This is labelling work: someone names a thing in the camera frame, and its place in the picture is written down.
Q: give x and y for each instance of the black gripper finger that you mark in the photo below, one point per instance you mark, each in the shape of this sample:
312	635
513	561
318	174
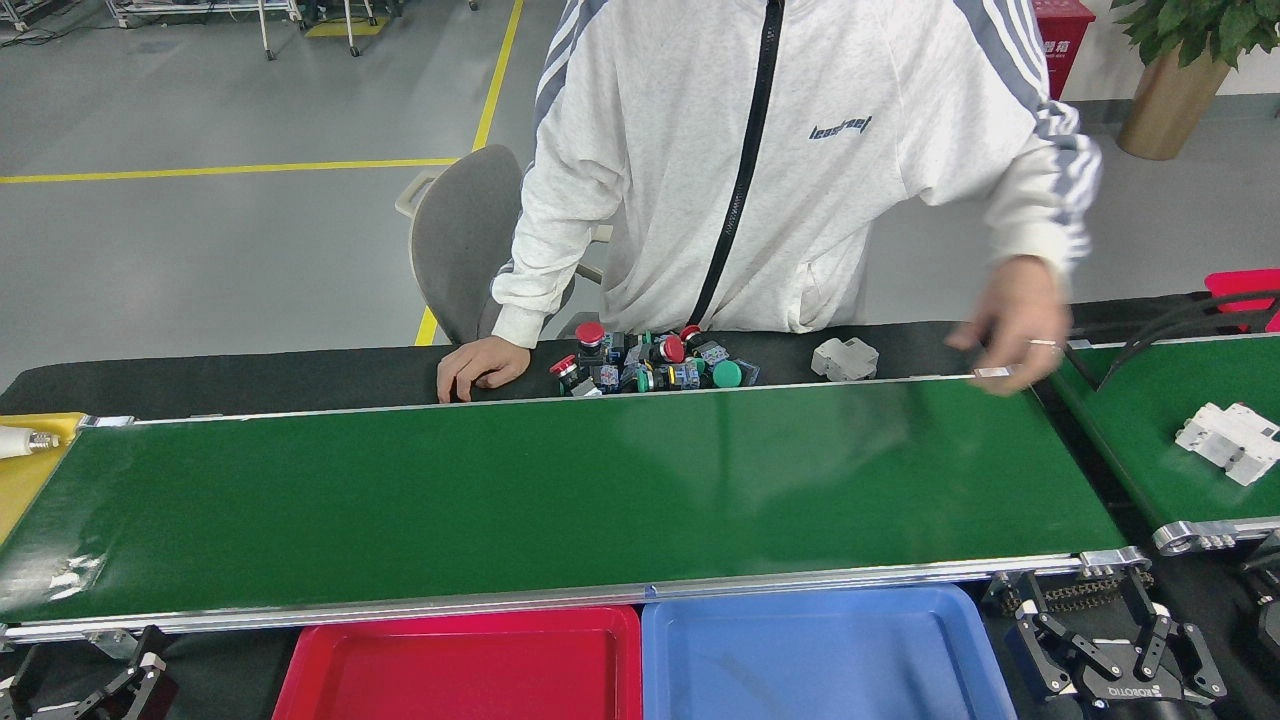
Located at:
150	690

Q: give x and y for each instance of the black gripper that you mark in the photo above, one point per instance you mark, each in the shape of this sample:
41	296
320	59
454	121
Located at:
1140	700

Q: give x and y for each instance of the white breaker red lever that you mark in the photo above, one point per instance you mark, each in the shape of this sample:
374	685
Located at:
1230	440

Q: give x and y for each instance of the white double circuit breaker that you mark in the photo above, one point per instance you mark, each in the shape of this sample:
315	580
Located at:
845	358

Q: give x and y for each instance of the green mushroom push button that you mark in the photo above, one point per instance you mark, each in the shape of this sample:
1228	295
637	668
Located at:
727	374

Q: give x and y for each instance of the small red push button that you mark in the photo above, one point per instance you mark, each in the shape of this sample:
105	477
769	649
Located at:
563	366

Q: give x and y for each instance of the red mushroom push button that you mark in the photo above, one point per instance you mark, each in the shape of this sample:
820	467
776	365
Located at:
672	349
590	333

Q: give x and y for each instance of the short green conveyor belt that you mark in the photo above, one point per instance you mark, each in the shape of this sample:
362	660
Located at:
1130	430

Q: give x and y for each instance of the yellow plastic tray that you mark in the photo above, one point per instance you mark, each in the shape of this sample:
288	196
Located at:
25	490

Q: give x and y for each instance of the blue plastic tray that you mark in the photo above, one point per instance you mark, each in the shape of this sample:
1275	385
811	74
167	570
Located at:
820	660

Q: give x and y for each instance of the red plastic tray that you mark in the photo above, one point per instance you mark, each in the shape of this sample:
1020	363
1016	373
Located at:
460	670
1245	282

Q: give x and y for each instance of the long green conveyor belt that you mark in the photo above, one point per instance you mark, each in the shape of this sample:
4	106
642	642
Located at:
500	500

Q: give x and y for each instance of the person's left hand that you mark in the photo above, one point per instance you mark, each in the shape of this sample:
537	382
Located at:
1025	320

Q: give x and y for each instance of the person's right hand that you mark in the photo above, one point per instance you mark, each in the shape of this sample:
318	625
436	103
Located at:
485	362

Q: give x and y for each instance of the black joystick control box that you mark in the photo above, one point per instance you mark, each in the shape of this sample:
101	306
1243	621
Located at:
1262	600

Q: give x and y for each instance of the white light bulb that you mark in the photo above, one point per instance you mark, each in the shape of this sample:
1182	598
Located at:
15	441

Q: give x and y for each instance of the grey office chair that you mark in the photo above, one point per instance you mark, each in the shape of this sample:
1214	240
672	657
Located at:
460	230

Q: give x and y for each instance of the potted plant brown pot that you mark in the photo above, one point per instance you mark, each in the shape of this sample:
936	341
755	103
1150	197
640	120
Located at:
1170	100

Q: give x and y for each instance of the red fire extinguisher box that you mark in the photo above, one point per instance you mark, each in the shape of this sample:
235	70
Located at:
1060	40

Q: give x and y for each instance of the person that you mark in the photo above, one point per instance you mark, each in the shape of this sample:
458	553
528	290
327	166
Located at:
700	150

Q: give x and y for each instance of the white wheeled rack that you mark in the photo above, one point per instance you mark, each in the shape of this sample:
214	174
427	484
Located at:
200	8

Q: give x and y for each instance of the black guide bracket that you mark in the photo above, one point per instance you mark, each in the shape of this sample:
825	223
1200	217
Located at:
1170	322

